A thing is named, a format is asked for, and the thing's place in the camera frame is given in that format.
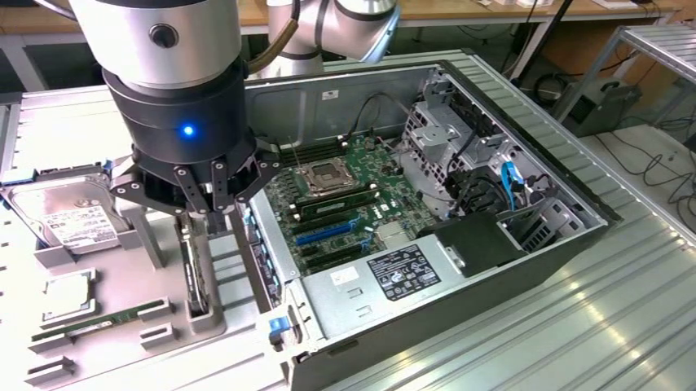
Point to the aluminium slat side table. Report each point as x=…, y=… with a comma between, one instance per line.
x=663, y=47

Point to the silver chipset heatsink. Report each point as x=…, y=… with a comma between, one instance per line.
x=391, y=235

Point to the grey parts rack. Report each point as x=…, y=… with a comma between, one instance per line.
x=124, y=285

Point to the open black PC case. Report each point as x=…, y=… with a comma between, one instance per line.
x=489, y=317

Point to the black stand pole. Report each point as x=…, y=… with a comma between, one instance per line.
x=544, y=38

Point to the black RAM slot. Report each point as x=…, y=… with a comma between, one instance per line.
x=307, y=149
x=307, y=154
x=315, y=158

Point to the silver hard disk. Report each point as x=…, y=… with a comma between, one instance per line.
x=66, y=207

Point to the white case sticker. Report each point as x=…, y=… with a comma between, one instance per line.
x=330, y=95

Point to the black long expansion slot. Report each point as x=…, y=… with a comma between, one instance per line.
x=321, y=225
x=337, y=264
x=331, y=253

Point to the silver CPU chip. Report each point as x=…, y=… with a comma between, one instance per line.
x=66, y=297

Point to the loose green RAM stick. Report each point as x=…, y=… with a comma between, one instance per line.
x=122, y=315

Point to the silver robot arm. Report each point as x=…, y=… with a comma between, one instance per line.
x=179, y=53

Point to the socket locking lever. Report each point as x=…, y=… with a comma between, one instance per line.
x=295, y=155

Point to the metal CPU socket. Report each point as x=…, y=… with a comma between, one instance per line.
x=326, y=179

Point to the silver metal disk bay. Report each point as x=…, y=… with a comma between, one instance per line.
x=434, y=183

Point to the wooden desk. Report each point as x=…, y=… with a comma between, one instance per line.
x=462, y=12

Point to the green motherboard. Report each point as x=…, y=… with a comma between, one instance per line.
x=397, y=191

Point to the installed green RAM stick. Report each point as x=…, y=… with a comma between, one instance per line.
x=331, y=207

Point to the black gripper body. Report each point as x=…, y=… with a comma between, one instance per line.
x=179, y=122

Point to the white small boxes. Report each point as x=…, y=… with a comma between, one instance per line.
x=524, y=3

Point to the black floor machine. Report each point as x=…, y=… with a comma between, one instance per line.
x=604, y=110

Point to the graphics card with fan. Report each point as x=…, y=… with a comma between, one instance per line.
x=192, y=264

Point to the blue expansion slot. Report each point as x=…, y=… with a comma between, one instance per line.
x=323, y=236

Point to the blue case latch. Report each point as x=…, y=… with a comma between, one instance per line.
x=278, y=326

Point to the silver power supply unit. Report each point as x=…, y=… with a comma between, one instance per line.
x=347, y=301

